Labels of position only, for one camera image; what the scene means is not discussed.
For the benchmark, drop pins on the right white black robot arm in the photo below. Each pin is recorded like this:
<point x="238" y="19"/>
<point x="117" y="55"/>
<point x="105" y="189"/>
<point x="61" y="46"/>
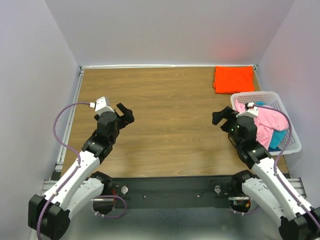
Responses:
<point x="263" y="182"/>

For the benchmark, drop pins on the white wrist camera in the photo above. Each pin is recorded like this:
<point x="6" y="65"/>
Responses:
<point x="101" y="105"/>
<point x="246" y="110"/>

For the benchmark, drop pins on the pink t shirt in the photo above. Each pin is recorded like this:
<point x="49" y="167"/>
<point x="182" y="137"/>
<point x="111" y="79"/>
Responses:
<point x="270" y="122"/>

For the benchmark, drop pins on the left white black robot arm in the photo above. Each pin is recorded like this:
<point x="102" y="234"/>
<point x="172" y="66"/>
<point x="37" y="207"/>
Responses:
<point x="50" y="214"/>

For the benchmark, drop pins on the teal t shirt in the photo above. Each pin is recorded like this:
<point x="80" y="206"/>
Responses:
<point x="277" y="140"/>

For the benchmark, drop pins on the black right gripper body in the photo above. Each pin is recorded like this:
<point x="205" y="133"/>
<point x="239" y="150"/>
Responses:
<point x="236" y="136"/>

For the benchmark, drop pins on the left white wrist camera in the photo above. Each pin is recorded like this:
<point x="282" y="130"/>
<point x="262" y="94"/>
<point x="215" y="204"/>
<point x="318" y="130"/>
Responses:
<point x="101" y="105"/>

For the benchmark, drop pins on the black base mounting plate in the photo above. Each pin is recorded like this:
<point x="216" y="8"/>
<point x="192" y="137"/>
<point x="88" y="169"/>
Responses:
<point x="174" y="192"/>

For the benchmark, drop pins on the white plastic laundry basket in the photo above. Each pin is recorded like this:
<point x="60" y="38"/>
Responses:
<point x="275" y="129"/>

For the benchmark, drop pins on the orange t shirt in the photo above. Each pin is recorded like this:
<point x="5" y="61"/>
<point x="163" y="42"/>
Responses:
<point x="233" y="80"/>

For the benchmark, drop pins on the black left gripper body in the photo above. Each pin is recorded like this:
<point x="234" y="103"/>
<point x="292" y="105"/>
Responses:
<point x="115" y="134"/>

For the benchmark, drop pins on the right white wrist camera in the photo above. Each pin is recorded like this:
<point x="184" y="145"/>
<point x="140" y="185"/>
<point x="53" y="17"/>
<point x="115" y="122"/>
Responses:
<point x="246" y="110"/>

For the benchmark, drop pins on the aluminium frame rail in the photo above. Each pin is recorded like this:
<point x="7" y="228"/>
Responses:
<point x="47" y="185"/>

